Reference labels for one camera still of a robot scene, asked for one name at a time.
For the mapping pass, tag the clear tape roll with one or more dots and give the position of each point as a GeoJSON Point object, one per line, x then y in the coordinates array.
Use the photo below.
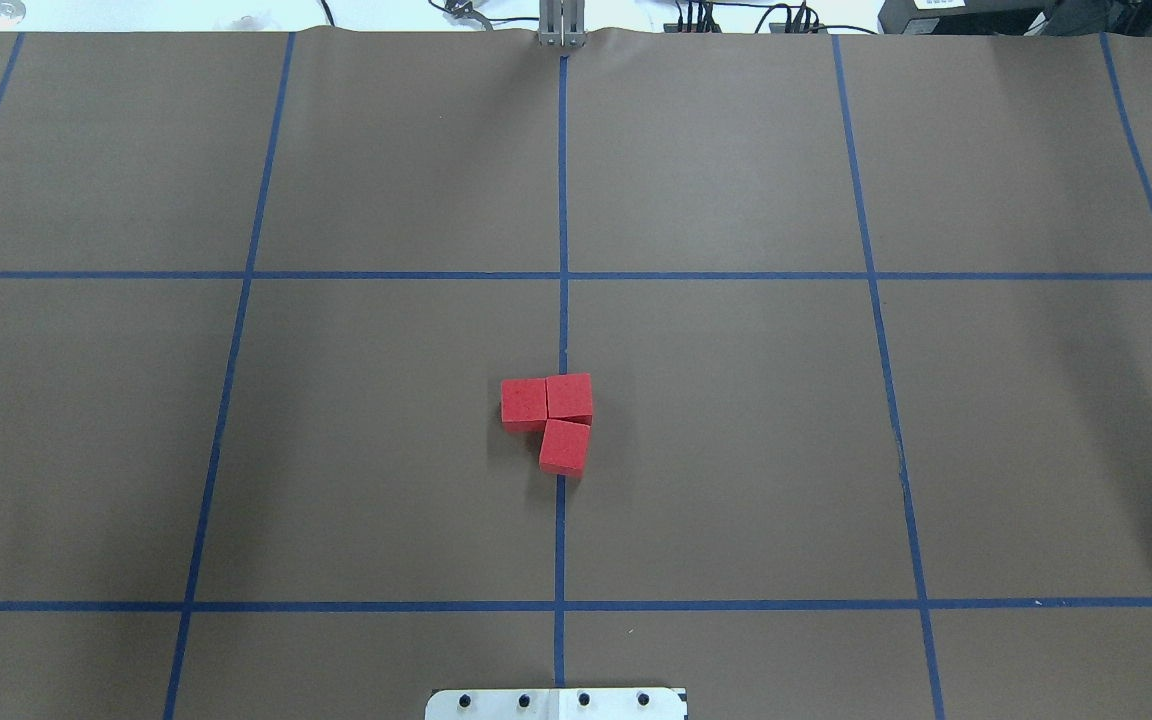
{"type": "Point", "coordinates": [12, 13]}

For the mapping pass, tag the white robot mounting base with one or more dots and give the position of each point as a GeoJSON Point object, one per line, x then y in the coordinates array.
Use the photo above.
{"type": "Point", "coordinates": [559, 703]}

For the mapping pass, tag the aluminium frame post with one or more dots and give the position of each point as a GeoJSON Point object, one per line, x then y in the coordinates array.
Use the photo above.
{"type": "Point", "coordinates": [561, 23]}

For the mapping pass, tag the brown paper table mat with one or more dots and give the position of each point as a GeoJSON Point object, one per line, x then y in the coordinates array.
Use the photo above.
{"type": "Point", "coordinates": [764, 377]}

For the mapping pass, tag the red foam block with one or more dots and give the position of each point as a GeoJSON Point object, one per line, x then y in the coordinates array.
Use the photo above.
{"type": "Point", "coordinates": [523, 404]}
{"type": "Point", "coordinates": [570, 397]}
{"type": "Point", "coordinates": [564, 448]}

